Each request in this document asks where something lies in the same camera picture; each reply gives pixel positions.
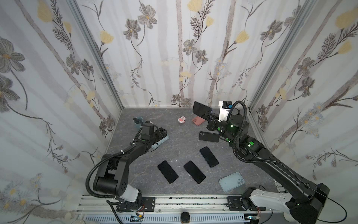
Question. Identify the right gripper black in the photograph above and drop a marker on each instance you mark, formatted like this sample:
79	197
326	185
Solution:
212	116

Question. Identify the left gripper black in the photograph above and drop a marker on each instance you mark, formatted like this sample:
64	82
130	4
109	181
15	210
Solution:
160	136

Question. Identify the blue smartphone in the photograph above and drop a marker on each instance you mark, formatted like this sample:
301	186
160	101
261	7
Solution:
201	110

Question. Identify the black smartphone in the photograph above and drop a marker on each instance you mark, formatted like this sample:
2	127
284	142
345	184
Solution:
209	157
194	172
168	172

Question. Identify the light blue phone case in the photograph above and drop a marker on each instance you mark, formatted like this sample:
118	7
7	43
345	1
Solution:
157	144

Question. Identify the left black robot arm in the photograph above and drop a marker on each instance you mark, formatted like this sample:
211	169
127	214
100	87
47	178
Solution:
109	179

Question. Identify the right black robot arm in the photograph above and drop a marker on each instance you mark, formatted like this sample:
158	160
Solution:
304	199

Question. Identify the black phone case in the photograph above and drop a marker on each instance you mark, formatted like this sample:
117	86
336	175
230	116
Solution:
210	137

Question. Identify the pink phone case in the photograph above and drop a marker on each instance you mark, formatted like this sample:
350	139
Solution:
198	120

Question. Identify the pale green phone case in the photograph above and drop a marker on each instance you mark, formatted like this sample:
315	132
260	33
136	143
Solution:
231	182

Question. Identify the teal ceramic cup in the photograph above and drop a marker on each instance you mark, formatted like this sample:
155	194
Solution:
138	122

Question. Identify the pink white cupcake toy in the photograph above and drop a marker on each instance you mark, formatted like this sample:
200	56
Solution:
181	119

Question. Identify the black round knob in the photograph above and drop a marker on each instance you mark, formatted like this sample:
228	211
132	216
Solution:
185	217

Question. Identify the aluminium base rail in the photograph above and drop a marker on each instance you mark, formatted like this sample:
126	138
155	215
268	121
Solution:
185	195

